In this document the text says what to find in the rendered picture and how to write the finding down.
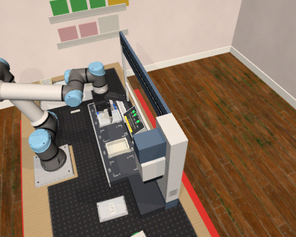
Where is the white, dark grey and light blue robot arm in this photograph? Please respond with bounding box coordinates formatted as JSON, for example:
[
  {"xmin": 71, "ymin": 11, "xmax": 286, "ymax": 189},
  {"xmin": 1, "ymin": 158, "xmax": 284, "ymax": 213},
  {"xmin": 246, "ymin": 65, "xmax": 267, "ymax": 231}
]
[{"xmin": 0, "ymin": 58, "xmax": 108, "ymax": 172}]

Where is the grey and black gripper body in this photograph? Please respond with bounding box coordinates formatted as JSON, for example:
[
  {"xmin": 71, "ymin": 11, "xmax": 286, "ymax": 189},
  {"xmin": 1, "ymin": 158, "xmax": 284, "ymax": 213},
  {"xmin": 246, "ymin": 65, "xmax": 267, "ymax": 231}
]
[{"xmin": 91, "ymin": 90, "xmax": 111, "ymax": 112}]

